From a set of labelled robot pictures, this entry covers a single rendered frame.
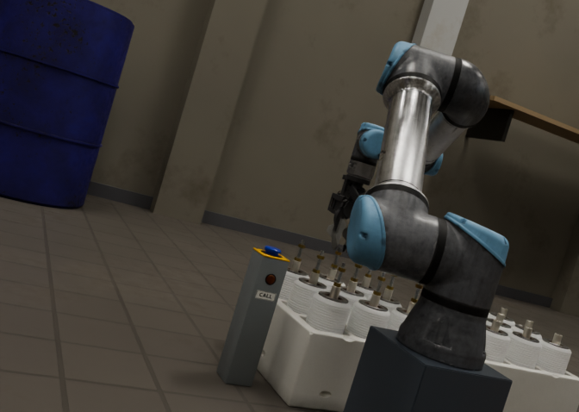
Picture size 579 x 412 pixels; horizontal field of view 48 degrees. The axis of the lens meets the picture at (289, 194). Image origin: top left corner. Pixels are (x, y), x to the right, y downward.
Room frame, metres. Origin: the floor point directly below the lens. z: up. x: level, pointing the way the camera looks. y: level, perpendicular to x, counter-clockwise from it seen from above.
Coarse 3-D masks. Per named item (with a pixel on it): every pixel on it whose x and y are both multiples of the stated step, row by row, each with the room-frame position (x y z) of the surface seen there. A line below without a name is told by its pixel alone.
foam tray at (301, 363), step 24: (288, 312) 1.59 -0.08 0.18; (288, 336) 1.55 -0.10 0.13; (312, 336) 1.47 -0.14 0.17; (336, 336) 1.50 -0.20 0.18; (264, 360) 1.63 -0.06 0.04; (288, 360) 1.52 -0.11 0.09; (312, 360) 1.48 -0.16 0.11; (336, 360) 1.51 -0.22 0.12; (288, 384) 1.49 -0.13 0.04; (312, 384) 1.49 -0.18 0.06; (336, 384) 1.51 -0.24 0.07; (312, 408) 1.50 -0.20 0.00; (336, 408) 1.52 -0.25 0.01
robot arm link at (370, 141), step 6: (366, 132) 1.72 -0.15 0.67; (372, 132) 1.69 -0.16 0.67; (378, 132) 1.69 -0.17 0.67; (360, 138) 1.74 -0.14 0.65; (366, 138) 1.69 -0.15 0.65; (372, 138) 1.69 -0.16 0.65; (378, 138) 1.69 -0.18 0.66; (360, 144) 1.73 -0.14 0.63; (366, 144) 1.69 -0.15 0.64; (372, 144) 1.69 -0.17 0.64; (378, 144) 1.69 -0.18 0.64; (360, 150) 1.76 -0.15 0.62; (366, 150) 1.69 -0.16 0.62; (372, 150) 1.69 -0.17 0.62; (378, 150) 1.69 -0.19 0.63; (366, 156) 1.72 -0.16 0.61; (372, 156) 1.69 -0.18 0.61; (378, 156) 1.70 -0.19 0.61
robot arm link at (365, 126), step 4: (364, 124) 1.82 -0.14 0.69; (368, 124) 1.82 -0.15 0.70; (372, 124) 1.81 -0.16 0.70; (360, 128) 1.84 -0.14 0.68; (364, 128) 1.82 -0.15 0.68; (368, 128) 1.81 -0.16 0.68; (372, 128) 1.81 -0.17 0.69; (376, 128) 1.81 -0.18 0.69; (380, 128) 1.81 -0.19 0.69; (360, 132) 1.83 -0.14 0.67; (364, 132) 1.88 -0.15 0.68; (356, 140) 1.84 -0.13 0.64; (356, 144) 1.82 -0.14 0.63; (356, 148) 1.83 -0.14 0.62; (352, 152) 1.84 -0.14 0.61; (356, 152) 1.82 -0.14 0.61; (352, 156) 1.83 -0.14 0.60; (356, 156) 1.82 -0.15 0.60; (360, 156) 1.81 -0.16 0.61; (356, 160) 1.88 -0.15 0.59; (360, 160) 1.81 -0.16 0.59; (364, 160) 1.81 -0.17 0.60; (368, 160) 1.81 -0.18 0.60; (372, 160) 1.82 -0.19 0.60; (376, 160) 1.83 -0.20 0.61; (368, 164) 1.88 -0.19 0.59; (372, 164) 1.82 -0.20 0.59; (376, 164) 1.84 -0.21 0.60
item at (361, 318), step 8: (360, 304) 1.60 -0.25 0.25; (352, 312) 1.61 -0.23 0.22; (360, 312) 1.59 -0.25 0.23; (368, 312) 1.58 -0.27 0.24; (376, 312) 1.58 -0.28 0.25; (384, 312) 1.59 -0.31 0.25; (352, 320) 1.60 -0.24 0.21; (360, 320) 1.58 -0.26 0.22; (368, 320) 1.57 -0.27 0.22; (376, 320) 1.57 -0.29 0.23; (384, 320) 1.59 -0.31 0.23; (352, 328) 1.59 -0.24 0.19; (360, 328) 1.58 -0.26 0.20; (368, 328) 1.57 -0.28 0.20; (360, 336) 1.58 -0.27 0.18
